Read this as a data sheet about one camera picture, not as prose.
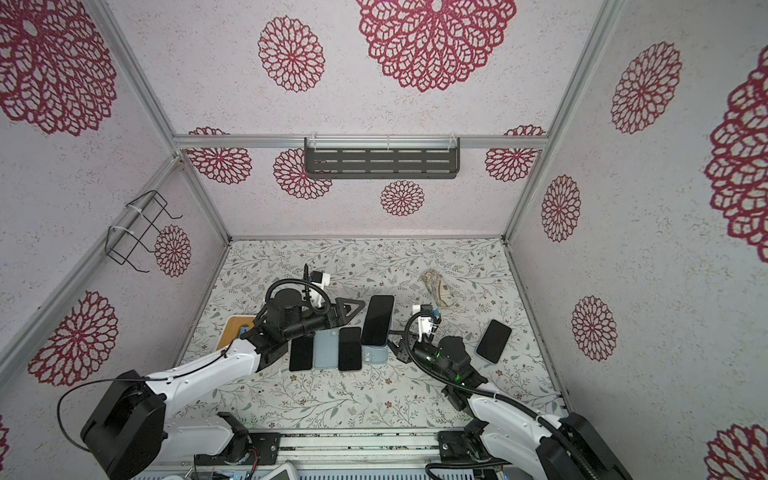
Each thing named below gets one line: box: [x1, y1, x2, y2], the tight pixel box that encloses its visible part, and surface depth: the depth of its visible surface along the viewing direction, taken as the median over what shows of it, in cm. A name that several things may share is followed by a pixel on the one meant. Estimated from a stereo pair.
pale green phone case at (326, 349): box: [313, 328, 339, 369], surface depth 92 cm
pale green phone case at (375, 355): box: [362, 344, 389, 365], surface depth 91 cm
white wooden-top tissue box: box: [216, 315, 256, 351], surface depth 92 cm
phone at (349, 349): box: [338, 327, 362, 371], surface depth 91 cm
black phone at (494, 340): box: [476, 319, 512, 364], surface depth 97 cm
